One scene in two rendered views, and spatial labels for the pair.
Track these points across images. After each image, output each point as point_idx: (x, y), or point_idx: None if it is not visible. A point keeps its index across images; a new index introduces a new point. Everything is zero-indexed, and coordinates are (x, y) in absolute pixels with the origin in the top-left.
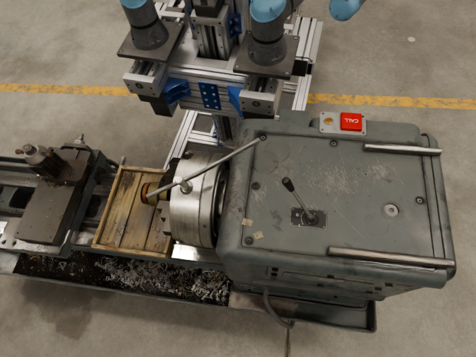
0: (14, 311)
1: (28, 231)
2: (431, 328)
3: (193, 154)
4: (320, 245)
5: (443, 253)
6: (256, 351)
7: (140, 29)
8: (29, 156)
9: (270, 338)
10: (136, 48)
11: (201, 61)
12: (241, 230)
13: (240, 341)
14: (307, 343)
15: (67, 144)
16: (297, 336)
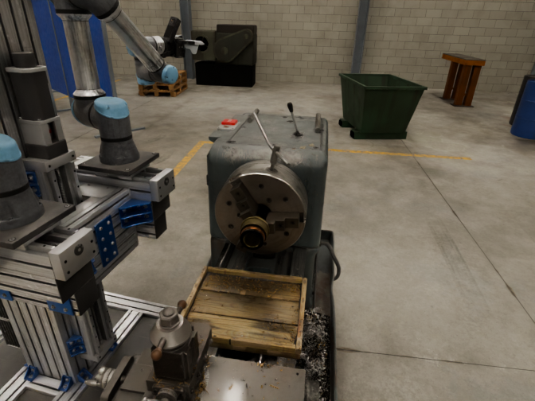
0: None
1: None
2: None
3: (233, 176)
4: (314, 134)
5: (312, 117)
6: (354, 377)
7: (25, 190)
8: (180, 322)
9: (339, 364)
10: (23, 226)
11: (75, 211)
12: (309, 149)
13: (348, 393)
14: (337, 334)
15: (111, 386)
16: None
